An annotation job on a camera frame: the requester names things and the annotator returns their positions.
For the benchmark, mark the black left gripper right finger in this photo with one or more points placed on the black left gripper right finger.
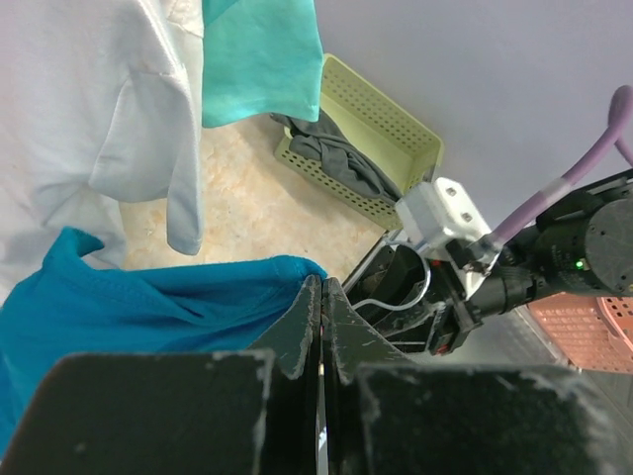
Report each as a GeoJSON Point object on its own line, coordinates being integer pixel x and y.
{"type": "Point", "coordinates": [386, 414]}

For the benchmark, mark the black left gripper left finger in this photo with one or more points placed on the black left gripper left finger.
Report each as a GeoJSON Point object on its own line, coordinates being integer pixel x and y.
{"type": "Point", "coordinates": [245, 412]}

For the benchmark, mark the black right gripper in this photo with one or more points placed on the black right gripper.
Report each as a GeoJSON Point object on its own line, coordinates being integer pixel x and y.
{"type": "Point", "coordinates": [445, 316]}

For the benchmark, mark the cream hanger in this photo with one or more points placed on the cream hanger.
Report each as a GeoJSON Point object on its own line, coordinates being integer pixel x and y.
{"type": "Point", "coordinates": [393, 274]}

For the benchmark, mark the blue t-shirt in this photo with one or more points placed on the blue t-shirt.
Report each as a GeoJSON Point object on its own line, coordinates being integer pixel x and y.
{"type": "Point", "coordinates": [69, 307]}

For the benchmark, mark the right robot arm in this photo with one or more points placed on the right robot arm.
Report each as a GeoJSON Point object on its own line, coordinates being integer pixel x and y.
{"type": "Point", "coordinates": [580, 246]}

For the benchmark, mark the grey t-shirt in basket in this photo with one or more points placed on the grey t-shirt in basket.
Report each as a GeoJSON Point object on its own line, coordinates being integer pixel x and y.
{"type": "Point", "coordinates": [324, 142]}

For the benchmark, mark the teal t-shirt on hanger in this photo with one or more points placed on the teal t-shirt on hanger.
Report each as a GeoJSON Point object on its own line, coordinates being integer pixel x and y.
{"type": "Point", "coordinates": [260, 57]}

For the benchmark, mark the white t-shirt on green hanger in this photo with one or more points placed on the white t-shirt on green hanger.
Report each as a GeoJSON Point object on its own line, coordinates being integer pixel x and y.
{"type": "Point", "coordinates": [101, 105]}

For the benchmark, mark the light green perforated basket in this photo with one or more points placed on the light green perforated basket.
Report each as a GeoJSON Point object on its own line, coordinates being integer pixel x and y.
{"type": "Point", "coordinates": [404, 148]}

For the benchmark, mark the pink laundry basket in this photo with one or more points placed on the pink laundry basket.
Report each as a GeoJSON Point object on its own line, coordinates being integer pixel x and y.
{"type": "Point", "coordinates": [594, 333]}

